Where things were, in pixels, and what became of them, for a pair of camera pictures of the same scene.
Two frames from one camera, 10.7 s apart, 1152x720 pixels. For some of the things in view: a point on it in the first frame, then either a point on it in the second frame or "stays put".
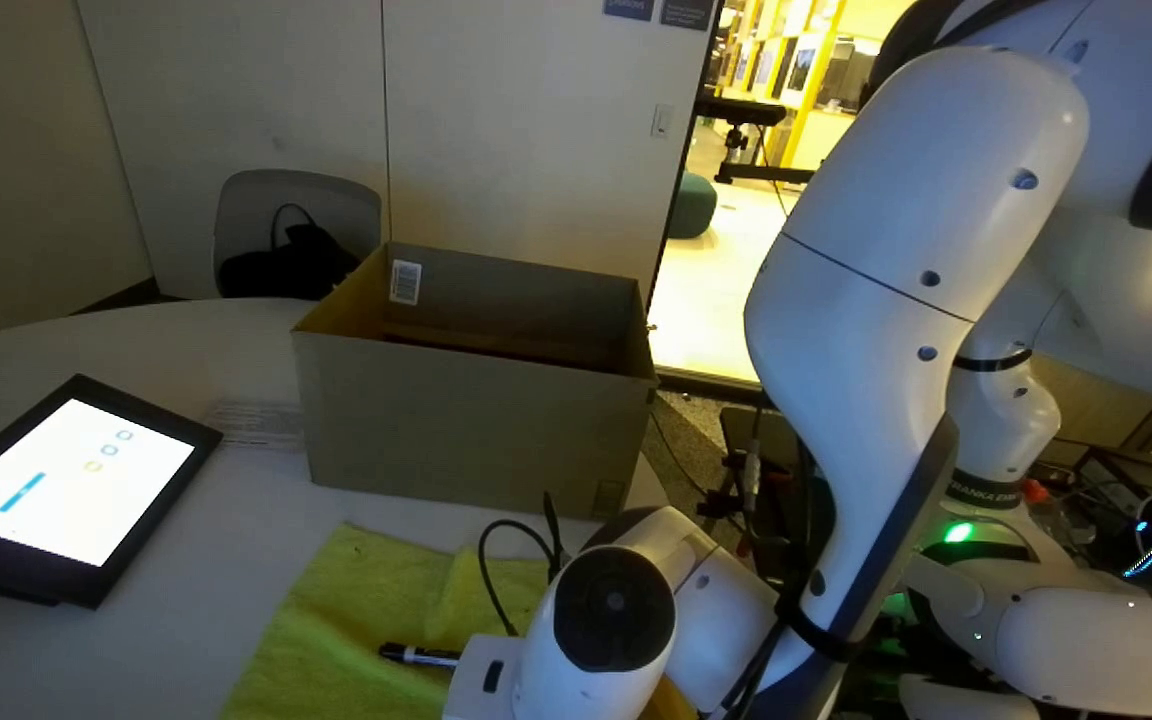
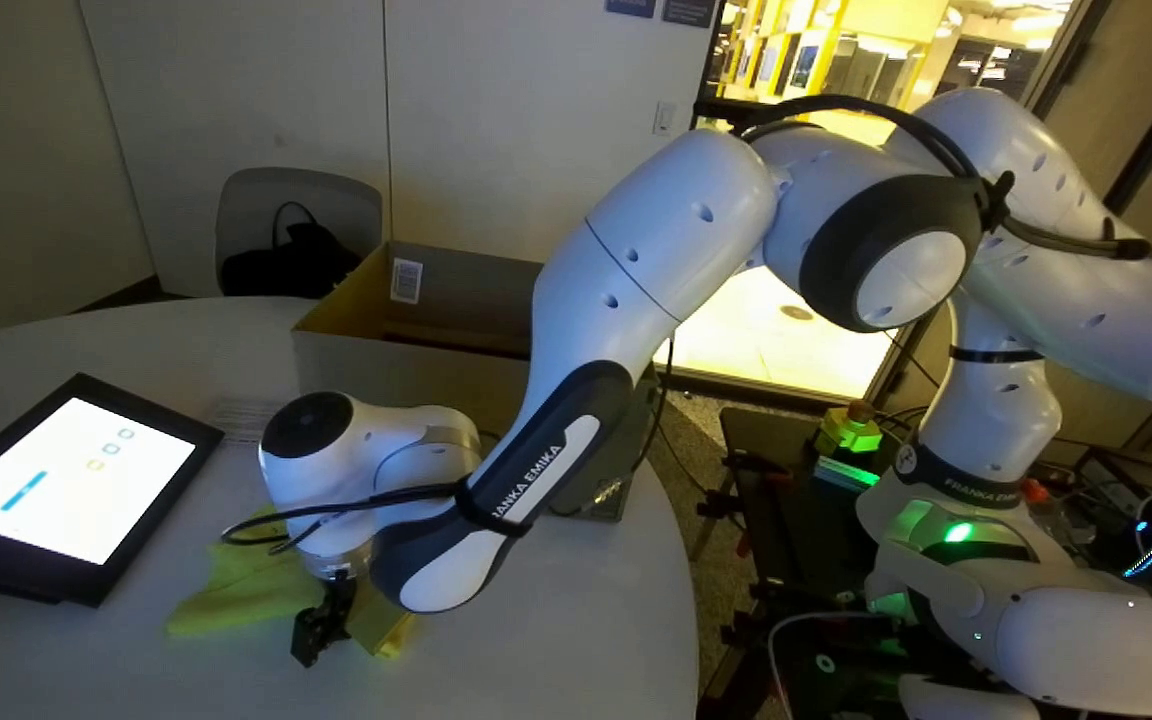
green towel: (321, 651) → (265, 582)
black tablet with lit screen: (65, 494) stays put
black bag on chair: (304, 270) stays put
